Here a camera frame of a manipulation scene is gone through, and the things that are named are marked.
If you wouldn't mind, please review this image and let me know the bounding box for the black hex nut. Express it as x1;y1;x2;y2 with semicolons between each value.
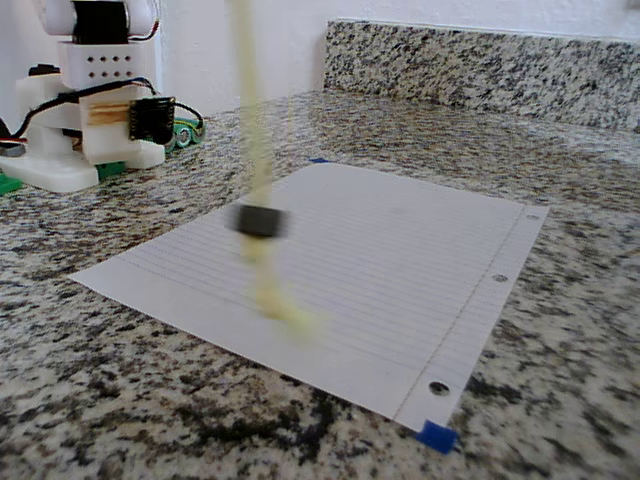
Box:
224;203;292;240

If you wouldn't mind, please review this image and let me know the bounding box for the yellow-green knotted rope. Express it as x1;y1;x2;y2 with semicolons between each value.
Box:
234;0;331;346

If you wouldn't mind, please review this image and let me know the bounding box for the lined white paper sheet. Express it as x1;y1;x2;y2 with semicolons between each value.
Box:
68;162;550;432

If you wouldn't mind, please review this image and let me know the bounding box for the granite backsplash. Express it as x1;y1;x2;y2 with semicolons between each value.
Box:
323;18;640;134

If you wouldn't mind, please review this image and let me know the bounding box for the wooden stick spacer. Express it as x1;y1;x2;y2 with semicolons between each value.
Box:
87;102;132;129

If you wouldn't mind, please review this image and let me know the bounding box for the black cable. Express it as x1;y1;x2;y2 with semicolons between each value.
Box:
172;102;207;139
7;77;164;141

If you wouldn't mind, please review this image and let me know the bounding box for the black camera board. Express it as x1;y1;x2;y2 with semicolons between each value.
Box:
128;97;177;146

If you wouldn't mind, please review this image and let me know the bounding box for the green base plate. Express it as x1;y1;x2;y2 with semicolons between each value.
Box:
0;159;127;197

